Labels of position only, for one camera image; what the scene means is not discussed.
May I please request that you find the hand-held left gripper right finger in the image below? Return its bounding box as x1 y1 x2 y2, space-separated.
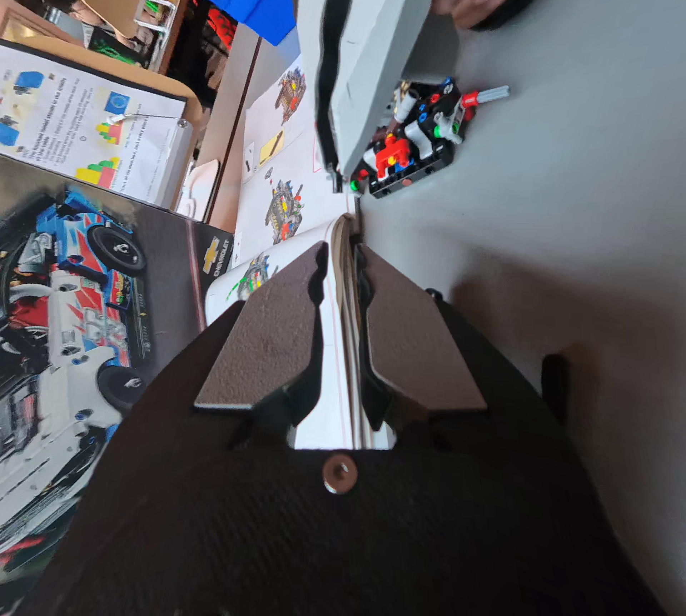
356 244 487 429

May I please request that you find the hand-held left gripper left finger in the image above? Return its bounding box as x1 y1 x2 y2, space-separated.
194 241 329 426

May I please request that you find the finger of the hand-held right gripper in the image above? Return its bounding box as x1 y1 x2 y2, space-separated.
326 0 462 178
297 0 349 193

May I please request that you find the partly built lego assembly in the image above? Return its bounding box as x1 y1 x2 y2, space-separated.
351 77 510 199

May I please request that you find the lego instruction booklet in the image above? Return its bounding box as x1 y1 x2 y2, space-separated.
206 53 368 451

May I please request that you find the lego box with car picture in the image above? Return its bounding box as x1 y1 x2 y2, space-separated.
0 155 237 571

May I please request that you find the light wooden board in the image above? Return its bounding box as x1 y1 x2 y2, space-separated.
32 34 205 223

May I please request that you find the laminated instruction sheet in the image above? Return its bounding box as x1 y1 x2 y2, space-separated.
0 40 195 209

